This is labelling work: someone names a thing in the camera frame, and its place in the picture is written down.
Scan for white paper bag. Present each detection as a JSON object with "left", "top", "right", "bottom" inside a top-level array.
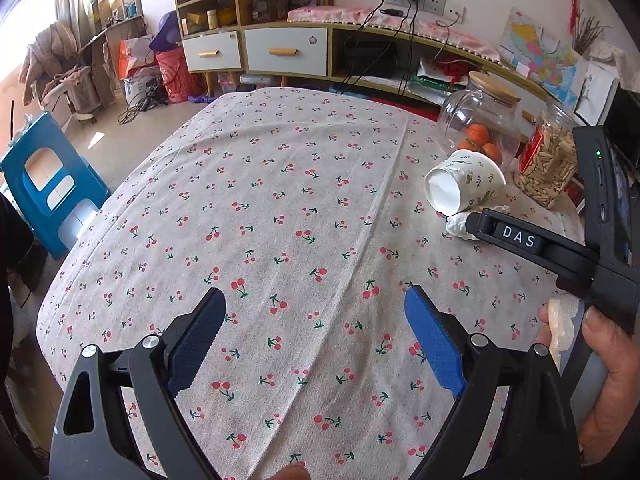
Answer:
[{"left": 575, "top": 60, "right": 621, "bottom": 126}]

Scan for red plastic bag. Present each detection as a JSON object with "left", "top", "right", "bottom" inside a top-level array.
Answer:
[{"left": 155, "top": 47, "right": 193, "bottom": 103}]

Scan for wooden sideboard cabinet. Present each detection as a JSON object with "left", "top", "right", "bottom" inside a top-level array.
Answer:
[{"left": 180, "top": 7, "right": 556, "bottom": 111}]

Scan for person's left hand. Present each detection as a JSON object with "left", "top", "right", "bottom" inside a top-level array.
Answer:
[{"left": 264, "top": 462, "right": 311, "bottom": 480}]

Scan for white orange bag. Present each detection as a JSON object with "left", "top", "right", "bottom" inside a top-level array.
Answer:
[{"left": 117, "top": 37, "right": 156, "bottom": 78}]

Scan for white cabinet drawer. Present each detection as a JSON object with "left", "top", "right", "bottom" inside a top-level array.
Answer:
[
  {"left": 182, "top": 32, "right": 243, "bottom": 72},
  {"left": 245, "top": 27, "right": 329, "bottom": 75}
]

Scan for map print gift bag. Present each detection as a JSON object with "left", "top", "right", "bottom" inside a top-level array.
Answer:
[{"left": 500, "top": 7, "right": 591, "bottom": 106}]

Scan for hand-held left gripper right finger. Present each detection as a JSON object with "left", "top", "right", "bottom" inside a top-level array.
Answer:
[{"left": 404, "top": 285, "right": 583, "bottom": 480}]

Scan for dried twig bunch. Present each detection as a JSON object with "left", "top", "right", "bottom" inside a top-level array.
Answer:
[{"left": 572, "top": 15, "right": 611, "bottom": 56}]

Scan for pile of clothes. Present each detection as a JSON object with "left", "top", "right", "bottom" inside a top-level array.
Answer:
[{"left": 20, "top": 22, "right": 108, "bottom": 126}]

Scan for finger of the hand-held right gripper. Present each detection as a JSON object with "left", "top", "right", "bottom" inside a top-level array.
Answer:
[{"left": 465, "top": 207, "right": 598, "bottom": 298}]

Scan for red and green packet bundle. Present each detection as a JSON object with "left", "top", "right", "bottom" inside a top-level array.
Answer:
[{"left": 415, "top": 55, "right": 481, "bottom": 96}]

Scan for glass jar with bamboo lid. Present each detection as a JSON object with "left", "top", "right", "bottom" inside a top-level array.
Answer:
[{"left": 437, "top": 71, "right": 522, "bottom": 171}]

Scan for dark tin box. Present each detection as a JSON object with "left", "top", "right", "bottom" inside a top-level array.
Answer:
[{"left": 250, "top": 0, "right": 288, "bottom": 23}]

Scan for black cables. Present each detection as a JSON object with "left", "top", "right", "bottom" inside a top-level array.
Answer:
[{"left": 340, "top": 0, "right": 461, "bottom": 96}]

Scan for white tissue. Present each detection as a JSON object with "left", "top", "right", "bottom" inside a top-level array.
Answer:
[{"left": 445, "top": 204, "right": 511, "bottom": 242}]

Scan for tangled floor cables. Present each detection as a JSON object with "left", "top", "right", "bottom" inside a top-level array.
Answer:
[{"left": 117, "top": 85, "right": 168, "bottom": 126}]

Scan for black device box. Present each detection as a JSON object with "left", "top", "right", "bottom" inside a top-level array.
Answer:
[{"left": 342, "top": 40, "right": 398, "bottom": 78}]

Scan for white floral mug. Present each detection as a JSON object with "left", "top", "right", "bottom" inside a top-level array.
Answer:
[{"left": 424, "top": 149, "right": 507, "bottom": 215}]

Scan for person's right hand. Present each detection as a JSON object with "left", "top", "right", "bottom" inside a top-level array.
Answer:
[{"left": 532, "top": 300, "right": 640, "bottom": 461}]

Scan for pink runner cloth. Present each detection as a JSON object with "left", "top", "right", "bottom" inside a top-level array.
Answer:
[{"left": 287, "top": 5, "right": 501, "bottom": 61}]

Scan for translucent white plastic piece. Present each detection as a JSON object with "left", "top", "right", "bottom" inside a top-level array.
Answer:
[{"left": 547, "top": 300, "right": 576, "bottom": 366}]

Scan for cherry print tablecloth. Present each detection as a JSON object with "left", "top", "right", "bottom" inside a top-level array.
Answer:
[{"left": 37, "top": 86, "right": 588, "bottom": 480}]

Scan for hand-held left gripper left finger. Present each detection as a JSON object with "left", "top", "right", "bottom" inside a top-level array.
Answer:
[{"left": 50, "top": 287, "right": 227, "bottom": 480}]

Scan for blue plastic stool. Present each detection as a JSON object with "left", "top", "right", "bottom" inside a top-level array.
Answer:
[{"left": 0, "top": 112, "right": 112, "bottom": 261}]

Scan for person's dark clothing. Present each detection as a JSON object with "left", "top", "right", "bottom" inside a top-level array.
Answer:
[{"left": 0, "top": 190, "right": 51, "bottom": 480}]

